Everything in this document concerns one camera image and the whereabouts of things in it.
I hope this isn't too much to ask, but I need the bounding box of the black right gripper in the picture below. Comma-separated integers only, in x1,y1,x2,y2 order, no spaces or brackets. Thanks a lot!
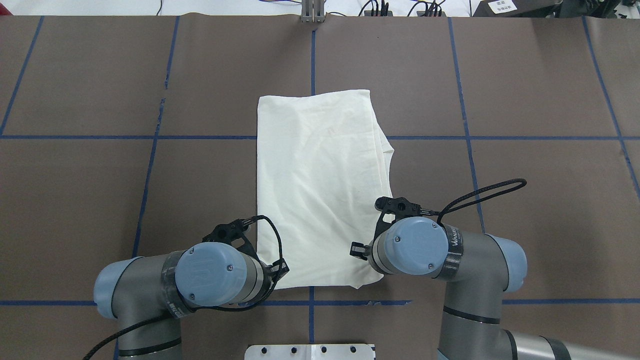
349,196,422,259

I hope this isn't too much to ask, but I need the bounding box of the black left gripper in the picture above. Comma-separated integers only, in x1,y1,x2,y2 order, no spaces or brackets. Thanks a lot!
202,218,290,281

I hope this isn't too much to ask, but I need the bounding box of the cream long-sleeve cat shirt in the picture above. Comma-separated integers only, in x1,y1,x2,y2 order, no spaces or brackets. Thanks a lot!
256,89,394,290

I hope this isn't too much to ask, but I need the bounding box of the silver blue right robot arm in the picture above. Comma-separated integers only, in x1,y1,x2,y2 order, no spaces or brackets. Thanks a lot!
350,196,626,360

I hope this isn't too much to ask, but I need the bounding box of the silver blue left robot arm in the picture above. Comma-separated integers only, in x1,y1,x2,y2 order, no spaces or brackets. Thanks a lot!
84,215,289,360

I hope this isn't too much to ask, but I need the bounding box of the black box with label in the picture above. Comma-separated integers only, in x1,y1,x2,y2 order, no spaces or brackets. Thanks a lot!
471,0,562,18

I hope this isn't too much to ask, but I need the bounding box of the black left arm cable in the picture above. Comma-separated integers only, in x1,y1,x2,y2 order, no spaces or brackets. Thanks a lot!
82,215,286,360

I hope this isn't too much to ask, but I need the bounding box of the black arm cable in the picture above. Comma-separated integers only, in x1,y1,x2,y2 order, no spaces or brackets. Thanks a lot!
419,178,528,227
82,215,286,360

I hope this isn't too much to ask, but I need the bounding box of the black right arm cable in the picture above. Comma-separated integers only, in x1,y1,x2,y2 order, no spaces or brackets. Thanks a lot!
419,178,528,227

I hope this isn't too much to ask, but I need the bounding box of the grey aluminium frame post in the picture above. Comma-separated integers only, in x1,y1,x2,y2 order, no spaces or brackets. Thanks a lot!
300,0,326,23

